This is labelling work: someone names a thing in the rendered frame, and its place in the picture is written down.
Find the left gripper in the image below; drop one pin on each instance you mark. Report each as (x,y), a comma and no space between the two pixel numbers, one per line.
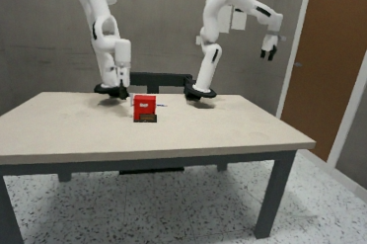
(269,44)

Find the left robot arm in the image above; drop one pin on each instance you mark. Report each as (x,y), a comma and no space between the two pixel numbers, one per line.
(209,33)

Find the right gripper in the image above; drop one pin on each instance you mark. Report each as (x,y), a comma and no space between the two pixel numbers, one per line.
(123,81)

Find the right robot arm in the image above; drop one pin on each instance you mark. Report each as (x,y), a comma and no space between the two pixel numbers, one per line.
(100,20)

